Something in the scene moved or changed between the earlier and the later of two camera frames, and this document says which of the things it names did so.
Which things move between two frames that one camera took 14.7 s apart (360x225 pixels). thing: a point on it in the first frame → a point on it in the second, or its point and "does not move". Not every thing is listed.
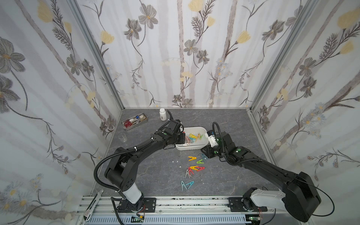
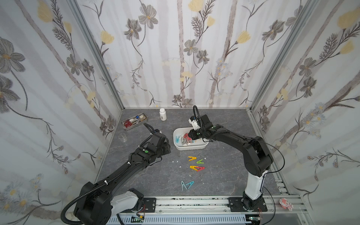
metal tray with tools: [134, 121] does not move
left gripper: [183, 140] → [168, 147]
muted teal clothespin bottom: [182, 184] does not move
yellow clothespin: [193, 167] does not move
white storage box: [195, 138] does not move
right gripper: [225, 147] → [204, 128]
